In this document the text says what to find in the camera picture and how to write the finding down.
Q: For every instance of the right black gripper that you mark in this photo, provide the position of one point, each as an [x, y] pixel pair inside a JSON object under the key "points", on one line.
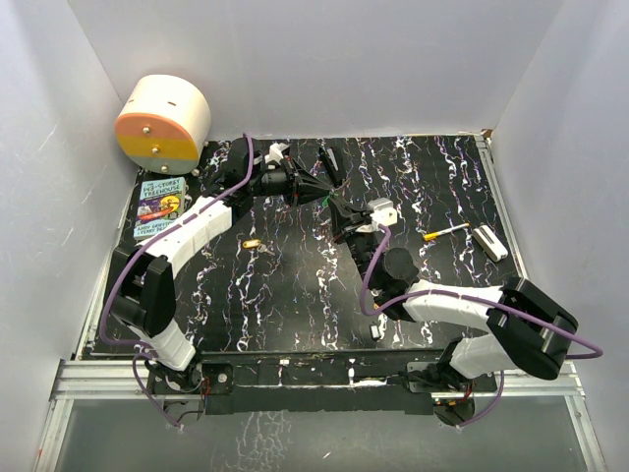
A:
{"points": [[347, 215]]}

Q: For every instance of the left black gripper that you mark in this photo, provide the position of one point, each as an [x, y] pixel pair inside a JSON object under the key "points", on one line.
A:
{"points": [[308, 188]]}

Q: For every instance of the yellow key tag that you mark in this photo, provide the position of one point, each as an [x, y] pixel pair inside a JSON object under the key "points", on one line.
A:
{"points": [[257, 245]]}

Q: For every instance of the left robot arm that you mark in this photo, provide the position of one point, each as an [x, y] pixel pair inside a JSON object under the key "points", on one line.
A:
{"points": [[140, 289]]}

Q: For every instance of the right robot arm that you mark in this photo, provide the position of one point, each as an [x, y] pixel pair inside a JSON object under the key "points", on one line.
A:
{"points": [[519, 327]]}

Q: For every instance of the black stapler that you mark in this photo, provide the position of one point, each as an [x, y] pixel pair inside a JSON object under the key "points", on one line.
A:
{"points": [[332, 159]]}

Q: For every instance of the white key tag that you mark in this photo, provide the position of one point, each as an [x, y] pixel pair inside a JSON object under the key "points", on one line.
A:
{"points": [[376, 331]]}

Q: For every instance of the white grey eraser block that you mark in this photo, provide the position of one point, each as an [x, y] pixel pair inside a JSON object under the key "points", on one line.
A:
{"points": [[490, 244]]}

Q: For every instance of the blue treehouse paperback book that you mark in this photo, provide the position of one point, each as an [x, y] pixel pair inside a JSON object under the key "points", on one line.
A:
{"points": [[161, 202]]}

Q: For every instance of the round pastel drawer box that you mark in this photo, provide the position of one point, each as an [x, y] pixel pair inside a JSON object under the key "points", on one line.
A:
{"points": [[164, 124]]}

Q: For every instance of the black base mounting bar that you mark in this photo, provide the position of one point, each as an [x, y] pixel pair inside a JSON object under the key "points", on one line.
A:
{"points": [[312, 381]]}

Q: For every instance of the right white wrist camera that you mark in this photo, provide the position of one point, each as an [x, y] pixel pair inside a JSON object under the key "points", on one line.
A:
{"points": [[382, 213]]}

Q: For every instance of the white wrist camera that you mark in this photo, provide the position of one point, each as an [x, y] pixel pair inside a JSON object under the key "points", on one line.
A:
{"points": [[277, 151], [382, 213]]}

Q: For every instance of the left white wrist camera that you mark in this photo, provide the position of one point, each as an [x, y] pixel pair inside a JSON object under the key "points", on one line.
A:
{"points": [[277, 151]]}

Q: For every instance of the aluminium frame rail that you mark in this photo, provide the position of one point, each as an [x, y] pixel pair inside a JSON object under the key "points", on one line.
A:
{"points": [[316, 415]]}

